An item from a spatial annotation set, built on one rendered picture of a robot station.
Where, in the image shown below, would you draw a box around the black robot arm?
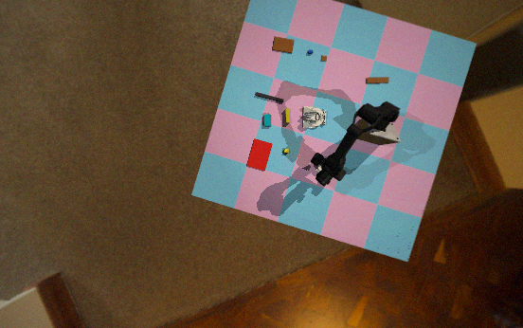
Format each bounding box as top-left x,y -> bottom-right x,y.
316,101 -> 400,186

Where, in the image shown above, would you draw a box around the brown flat bar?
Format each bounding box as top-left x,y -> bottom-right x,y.
367,77 -> 389,83

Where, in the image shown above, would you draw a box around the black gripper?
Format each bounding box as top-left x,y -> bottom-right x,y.
311,153 -> 346,181

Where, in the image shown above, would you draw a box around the red flat rectangular plate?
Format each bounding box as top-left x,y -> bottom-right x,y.
247,139 -> 272,171

